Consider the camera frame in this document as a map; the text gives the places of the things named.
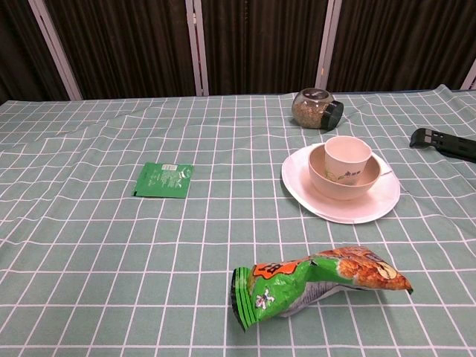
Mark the pink cup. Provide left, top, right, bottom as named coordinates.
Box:
left=324, top=135, right=372, bottom=186

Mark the pink bowl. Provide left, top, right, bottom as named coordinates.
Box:
left=308, top=143, right=382, bottom=201

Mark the green orange snack bag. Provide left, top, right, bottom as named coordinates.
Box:
left=231, top=245, right=414, bottom=332

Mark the white plate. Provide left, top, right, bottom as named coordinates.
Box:
left=280, top=141, right=402, bottom=225

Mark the dark folding screen white frame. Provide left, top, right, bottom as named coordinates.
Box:
left=0, top=0, right=476, bottom=104

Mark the green flat sachet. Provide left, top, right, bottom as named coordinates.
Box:
left=131, top=161, right=195, bottom=199

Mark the green checked tablecloth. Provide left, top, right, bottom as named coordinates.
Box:
left=0, top=83, right=476, bottom=357

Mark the glass spice jar black lid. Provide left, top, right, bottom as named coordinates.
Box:
left=291, top=88, right=344, bottom=131

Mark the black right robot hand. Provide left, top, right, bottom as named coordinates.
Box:
left=409, top=127, right=476, bottom=164

